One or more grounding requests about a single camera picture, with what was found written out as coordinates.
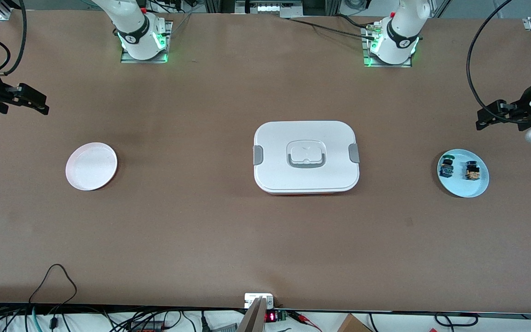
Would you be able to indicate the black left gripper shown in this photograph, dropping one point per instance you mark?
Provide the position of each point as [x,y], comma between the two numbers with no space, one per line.
[522,112]

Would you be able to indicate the orange push-button switch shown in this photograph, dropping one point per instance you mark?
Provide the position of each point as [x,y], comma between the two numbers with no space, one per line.
[472,171]

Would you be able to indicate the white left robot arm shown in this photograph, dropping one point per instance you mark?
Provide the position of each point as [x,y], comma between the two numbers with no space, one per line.
[399,44]

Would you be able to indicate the light blue round plate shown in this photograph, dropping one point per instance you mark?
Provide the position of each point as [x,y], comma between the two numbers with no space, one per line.
[463,188]

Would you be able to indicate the pink round plate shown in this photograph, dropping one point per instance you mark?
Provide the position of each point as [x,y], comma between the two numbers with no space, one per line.
[91,167]

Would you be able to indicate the white lidded container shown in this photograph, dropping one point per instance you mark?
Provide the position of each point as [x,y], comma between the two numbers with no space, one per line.
[307,173]

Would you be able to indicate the brown cardboard box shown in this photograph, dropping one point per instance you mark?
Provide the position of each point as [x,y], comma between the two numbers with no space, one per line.
[353,325]

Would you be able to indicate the red clip leads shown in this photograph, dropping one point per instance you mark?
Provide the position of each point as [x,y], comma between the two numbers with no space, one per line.
[304,318]

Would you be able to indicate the red digit display module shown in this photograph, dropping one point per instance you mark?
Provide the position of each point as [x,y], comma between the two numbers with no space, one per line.
[271,317]

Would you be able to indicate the green push-button switch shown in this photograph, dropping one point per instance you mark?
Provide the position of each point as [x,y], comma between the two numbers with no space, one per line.
[446,168]

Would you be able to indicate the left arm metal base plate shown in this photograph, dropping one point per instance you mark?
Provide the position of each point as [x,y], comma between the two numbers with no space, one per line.
[368,62]

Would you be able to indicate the silver equipment frame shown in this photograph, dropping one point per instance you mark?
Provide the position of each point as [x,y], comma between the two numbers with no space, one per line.
[270,8]

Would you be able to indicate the white mount bracket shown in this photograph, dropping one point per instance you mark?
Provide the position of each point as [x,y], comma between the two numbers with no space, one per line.
[249,299]

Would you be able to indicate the aluminium camera mount profile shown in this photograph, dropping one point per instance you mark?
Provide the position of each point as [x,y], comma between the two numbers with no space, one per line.
[252,318]

